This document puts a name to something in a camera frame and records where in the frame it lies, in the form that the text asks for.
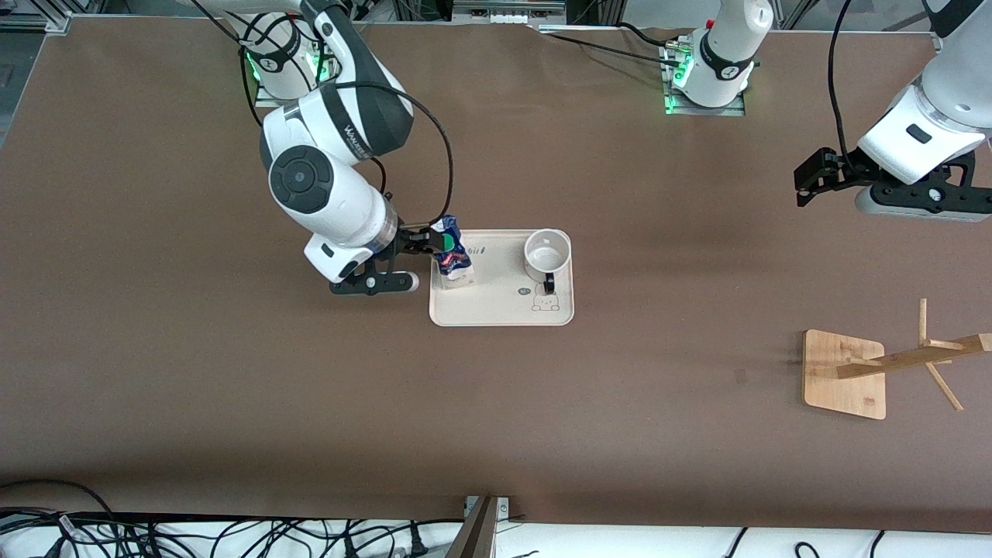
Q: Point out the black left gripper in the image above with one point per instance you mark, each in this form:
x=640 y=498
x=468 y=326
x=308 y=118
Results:
x=843 y=172

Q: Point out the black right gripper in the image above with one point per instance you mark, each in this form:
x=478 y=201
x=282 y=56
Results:
x=408 y=243

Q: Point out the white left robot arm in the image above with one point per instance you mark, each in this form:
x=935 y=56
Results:
x=922 y=124

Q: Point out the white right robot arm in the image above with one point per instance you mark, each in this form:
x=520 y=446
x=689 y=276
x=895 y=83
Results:
x=325 y=186

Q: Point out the wooden cup rack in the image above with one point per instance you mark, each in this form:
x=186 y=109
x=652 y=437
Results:
x=841 y=372

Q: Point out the beige tray with bear print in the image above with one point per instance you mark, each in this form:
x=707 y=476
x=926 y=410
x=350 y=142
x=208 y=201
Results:
x=496 y=302

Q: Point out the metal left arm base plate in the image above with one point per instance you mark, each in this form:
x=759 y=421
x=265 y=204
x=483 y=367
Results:
x=732 y=111

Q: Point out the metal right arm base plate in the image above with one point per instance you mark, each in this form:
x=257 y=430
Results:
x=260 y=99

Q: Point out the metal stand bracket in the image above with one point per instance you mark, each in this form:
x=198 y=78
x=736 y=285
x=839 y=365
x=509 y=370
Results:
x=484 y=511

